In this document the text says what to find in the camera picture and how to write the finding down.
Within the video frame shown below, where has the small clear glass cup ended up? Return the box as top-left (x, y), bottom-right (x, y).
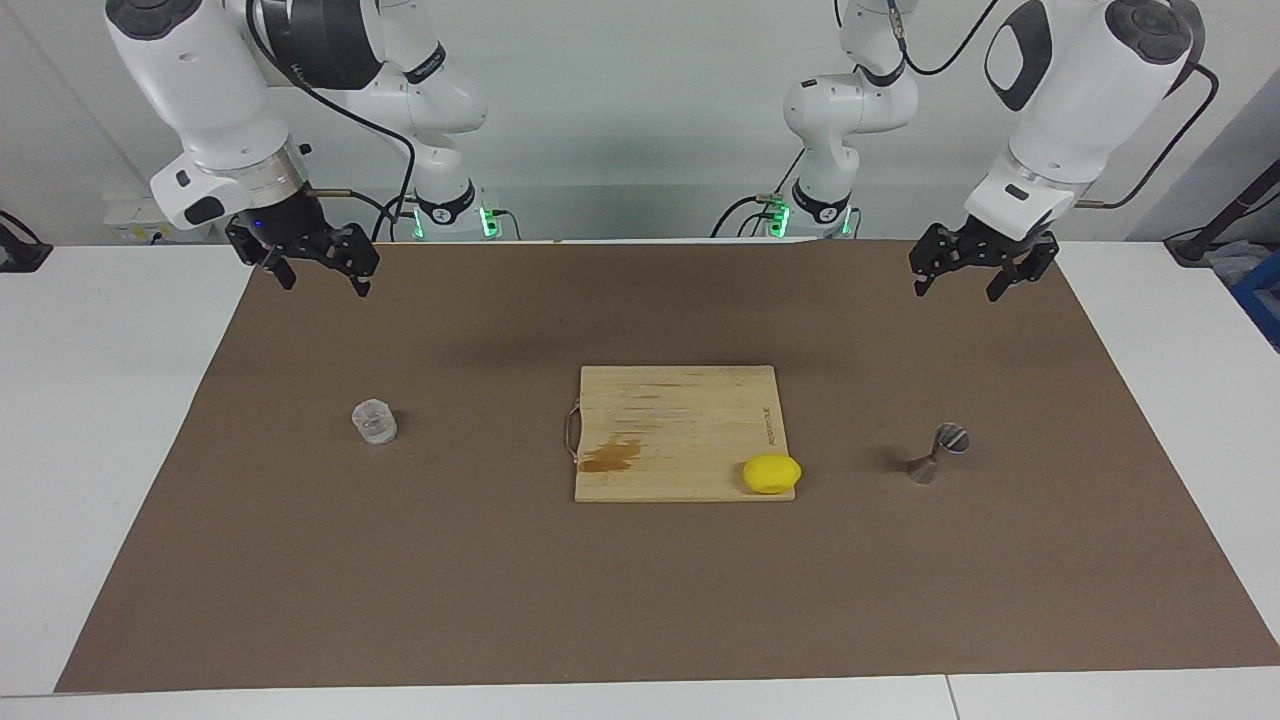
top-left (352, 398), bottom-right (399, 446)

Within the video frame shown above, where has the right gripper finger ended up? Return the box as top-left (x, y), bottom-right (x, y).
top-left (226, 220), bottom-right (298, 292)
top-left (318, 226), bottom-right (381, 298)

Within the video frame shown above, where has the crumpled clear plastic bag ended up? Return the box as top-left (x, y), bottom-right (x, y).
top-left (1205, 240), bottom-right (1271, 286)

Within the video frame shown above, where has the metal double jigger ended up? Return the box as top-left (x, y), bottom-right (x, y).
top-left (905, 423), bottom-right (971, 486)

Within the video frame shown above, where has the yellow lemon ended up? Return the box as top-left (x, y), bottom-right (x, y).
top-left (742, 454), bottom-right (803, 496)

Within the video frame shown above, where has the wooden cutting board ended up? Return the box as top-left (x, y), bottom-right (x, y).
top-left (565, 365), bottom-right (798, 504)

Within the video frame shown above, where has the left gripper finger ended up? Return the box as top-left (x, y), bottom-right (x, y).
top-left (985, 231), bottom-right (1060, 304)
top-left (908, 224), bottom-right (967, 298)

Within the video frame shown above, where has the brown table mat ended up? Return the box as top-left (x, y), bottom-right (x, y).
top-left (55, 238), bottom-right (1280, 694)

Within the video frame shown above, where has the black base cable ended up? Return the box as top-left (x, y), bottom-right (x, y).
top-left (370, 193), bottom-right (421, 243)
top-left (710, 150), bottom-right (806, 239)

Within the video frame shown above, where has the blue crate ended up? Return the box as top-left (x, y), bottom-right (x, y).
top-left (1232, 250), bottom-right (1280, 351)

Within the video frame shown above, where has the black table clamp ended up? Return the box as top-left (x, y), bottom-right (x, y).
top-left (0, 210), bottom-right (53, 273)

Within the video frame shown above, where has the black stand leg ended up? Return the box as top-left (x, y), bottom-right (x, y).
top-left (1165, 160), bottom-right (1280, 266)

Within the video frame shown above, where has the white wall power strip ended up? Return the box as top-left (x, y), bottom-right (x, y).
top-left (103, 197), bottom-right (166, 244)

